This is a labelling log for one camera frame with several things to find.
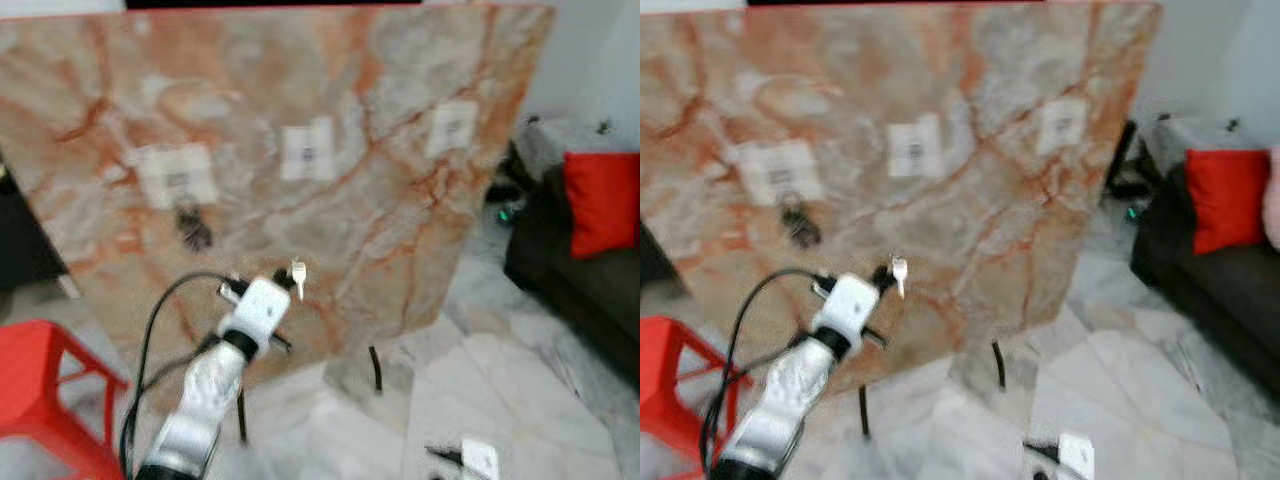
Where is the white adhesive hook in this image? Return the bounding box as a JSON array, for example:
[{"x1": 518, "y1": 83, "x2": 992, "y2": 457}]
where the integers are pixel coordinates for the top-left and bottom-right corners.
[
  {"x1": 280, "y1": 118, "x2": 336, "y2": 183},
  {"x1": 735, "y1": 140, "x2": 826, "y2": 206},
  {"x1": 135, "y1": 145, "x2": 219, "y2": 209},
  {"x1": 888, "y1": 113, "x2": 943, "y2": 179}
]

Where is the marble board with red edge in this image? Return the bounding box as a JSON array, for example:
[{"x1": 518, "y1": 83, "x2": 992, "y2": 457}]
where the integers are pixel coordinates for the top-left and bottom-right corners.
[
  {"x1": 0, "y1": 3, "x2": 557, "y2": 393},
  {"x1": 640, "y1": 0, "x2": 1163, "y2": 399}
]

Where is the dark key bunch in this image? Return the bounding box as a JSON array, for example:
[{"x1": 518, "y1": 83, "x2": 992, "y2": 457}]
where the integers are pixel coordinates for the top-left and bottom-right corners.
[
  {"x1": 172, "y1": 198, "x2": 214, "y2": 253},
  {"x1": 780, "y1": 195, "x2": 823, "y2": 251}
]

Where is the red plastic stool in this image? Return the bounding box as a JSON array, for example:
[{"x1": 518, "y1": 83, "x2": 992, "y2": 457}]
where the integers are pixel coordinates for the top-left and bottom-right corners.
[
  {"x1": 640, "y1": 315, "x2": 746, "y2": 480},
  {"x1": 0, "y1": 320, "x2": 131, "y2": 480}
]

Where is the black device green light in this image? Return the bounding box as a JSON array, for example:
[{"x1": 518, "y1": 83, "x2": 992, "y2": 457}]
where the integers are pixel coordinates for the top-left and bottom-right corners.
[
  {"x1": 1105, "y1": 120, "x2": 1151, "y2": 223},
  {"x1": 485, "y1": 145, "x2": 531, "y2": 229}
]

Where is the red cushion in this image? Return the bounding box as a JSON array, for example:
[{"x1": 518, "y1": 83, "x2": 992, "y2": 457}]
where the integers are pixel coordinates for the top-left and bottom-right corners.
[
  {"x1": 563, "y1": 150, "x2": 641, "y2": 261},
  {"x1": 1185, "y1": 147, "x2": 1273, "y2": 256}
]

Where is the dark sofa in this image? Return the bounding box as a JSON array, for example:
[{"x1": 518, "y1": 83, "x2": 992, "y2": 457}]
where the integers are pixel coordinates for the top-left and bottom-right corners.
[
  {"x1": 503, "y1": 118, "x2": 641, "y2": 386},
  {"x1": 1130, "y1": 112, "x2": 1280, "y2": 396}
]

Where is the pink cushion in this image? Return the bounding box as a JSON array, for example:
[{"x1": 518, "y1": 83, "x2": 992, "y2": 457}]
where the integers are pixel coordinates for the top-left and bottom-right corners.
[{"x1": 1263, "y1": 145, "x2": 1280, "y2": 249}]

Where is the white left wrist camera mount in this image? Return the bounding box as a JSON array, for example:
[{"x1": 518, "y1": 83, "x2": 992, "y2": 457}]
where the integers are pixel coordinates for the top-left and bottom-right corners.
[
  {"x1": 818, "y1": 272, "x2": 883, "y2": 341},
  {"x1": 228, "y1": 278, "x2": 293, "y2": 346}
]

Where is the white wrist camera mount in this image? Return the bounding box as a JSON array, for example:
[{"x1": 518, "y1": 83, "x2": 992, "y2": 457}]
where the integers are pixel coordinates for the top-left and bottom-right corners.
[
  {"x1": 228, "y1": 278, "x2": 293, "y2": 346},
  {"x1": 460, "y1": 438, "x2": 501, "y2": 480},
  {"x1": 1058, "y1": 432, "x2": 1097, "y2": 480},
  {"x1": 818, "y1": 272, "x2": 883, "y2": 341}
]

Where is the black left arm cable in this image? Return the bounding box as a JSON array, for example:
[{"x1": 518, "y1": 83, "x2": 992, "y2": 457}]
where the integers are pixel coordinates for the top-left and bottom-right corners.
[
  {"x1": 118, "y1": 270, "x2": 241, "y2": 479},
  {"x1": 698, "y1": 267, "x2": 831, "y2": 476}
]

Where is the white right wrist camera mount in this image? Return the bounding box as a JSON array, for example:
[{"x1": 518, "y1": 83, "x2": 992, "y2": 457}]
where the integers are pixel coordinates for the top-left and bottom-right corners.
[
  {"x1": 460, "y1": 438, "x2": 501, "y2": 480},
  {"x1": 1058, "y1": 432, "x2": 1097, "y2": 480}
]

